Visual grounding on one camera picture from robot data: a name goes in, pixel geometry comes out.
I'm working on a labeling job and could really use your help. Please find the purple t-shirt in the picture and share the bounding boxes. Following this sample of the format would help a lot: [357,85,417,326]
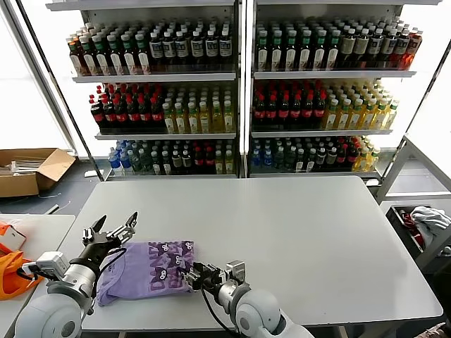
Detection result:
[95,239,197,307]

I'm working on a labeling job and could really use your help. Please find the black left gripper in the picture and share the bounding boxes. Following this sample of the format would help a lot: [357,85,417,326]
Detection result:
[69,211,139,270]

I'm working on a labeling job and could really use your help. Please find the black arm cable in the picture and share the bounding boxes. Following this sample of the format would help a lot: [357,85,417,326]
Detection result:
[93,247,128,282]
[200,287,237,332]

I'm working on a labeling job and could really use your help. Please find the red garment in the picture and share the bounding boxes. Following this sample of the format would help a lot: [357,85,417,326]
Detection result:
[401,209,426,249]

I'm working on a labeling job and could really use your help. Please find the dark tea bottle green band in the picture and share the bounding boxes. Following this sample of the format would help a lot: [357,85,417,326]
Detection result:
[284,30,299,72]
[256,30,271,73]
[135,33,152,75]
[107,35,123,76]
[80,36,96,77]
[93,35,109,77]
[326,30,340,70]
[312,30,327,71]
[270,30,285,73]
[121,34,137,76]
[298,30,313,72]

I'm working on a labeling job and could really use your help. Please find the orange fabric bag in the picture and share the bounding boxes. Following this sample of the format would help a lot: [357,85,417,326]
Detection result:
[0,242,46,301]

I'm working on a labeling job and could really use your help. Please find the white packing strips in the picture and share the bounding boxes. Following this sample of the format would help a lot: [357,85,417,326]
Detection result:
[0,158,49,175]

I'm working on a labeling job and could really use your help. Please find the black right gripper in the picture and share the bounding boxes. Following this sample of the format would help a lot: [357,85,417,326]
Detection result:
[183,262,230,293]

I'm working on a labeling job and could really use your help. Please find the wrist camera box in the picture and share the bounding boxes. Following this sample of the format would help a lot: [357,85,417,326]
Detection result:
[20,250,71,282]
[225,259,247,286]

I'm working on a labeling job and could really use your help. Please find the white crumpled garment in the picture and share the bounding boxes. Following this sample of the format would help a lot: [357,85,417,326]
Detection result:
[410,206,451,247]

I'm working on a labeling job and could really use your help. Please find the green tinted bottle white cap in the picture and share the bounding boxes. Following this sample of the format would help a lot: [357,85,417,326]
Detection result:
[284,146,296,173]
[140,149,152,175]
[273,146,285,173]
[130,149,142,175]

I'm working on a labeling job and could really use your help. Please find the white and orange carton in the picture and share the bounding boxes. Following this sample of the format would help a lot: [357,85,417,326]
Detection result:
[0,224,28,250]

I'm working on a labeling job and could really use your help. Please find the black plastic crate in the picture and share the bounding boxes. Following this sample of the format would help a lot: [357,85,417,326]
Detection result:
[385,205,451,261]

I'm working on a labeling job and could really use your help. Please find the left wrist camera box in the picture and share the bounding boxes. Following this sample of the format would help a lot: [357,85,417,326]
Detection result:
[20,250,71,282]

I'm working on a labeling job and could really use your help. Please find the reddish tea bottle white label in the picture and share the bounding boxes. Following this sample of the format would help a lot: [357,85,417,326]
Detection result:
[69,35,82,77]

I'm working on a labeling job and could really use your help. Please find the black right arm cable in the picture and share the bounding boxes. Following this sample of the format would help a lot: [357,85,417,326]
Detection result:
[200,287,237,332]

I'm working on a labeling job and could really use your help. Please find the grey metal shelf unit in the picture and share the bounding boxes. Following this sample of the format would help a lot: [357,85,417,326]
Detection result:
[246,0,419,180]
[45,0,245,182]

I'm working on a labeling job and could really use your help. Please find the red drink bottle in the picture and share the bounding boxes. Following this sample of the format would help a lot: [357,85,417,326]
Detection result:
[407,30,423,70]

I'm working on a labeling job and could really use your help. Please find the dark bottle beige label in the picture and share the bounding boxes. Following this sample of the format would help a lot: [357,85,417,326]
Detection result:
[354,29,369,69]
[340,28,356,70]

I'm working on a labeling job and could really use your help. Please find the grey metal frame cart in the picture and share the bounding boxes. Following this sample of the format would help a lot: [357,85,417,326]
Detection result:
[375,132,451,272]

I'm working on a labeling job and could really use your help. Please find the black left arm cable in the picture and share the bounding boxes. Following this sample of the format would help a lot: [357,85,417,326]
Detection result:
[93,247,128,282]

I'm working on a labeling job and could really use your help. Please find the open cardboard box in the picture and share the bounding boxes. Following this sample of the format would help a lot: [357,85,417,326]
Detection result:
[0,147,78,199]

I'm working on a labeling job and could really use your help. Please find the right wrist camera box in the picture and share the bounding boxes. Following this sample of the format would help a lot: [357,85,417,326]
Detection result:
[225,259,247,286]

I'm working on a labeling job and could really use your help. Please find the dark bottle white square label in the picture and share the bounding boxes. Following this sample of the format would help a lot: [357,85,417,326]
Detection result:
[204,30,218,66]
[382,30,397,68]
[369,29,384,68]
[163,32,177,67]
[149,32,165,68]
[175,31,190,67]
[190,31,205,66]
[394,30,410,68]
[218,30,233,66]

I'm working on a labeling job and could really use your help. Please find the clear plastic bag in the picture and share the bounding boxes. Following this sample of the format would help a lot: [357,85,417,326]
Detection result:
[0,216,24,230]

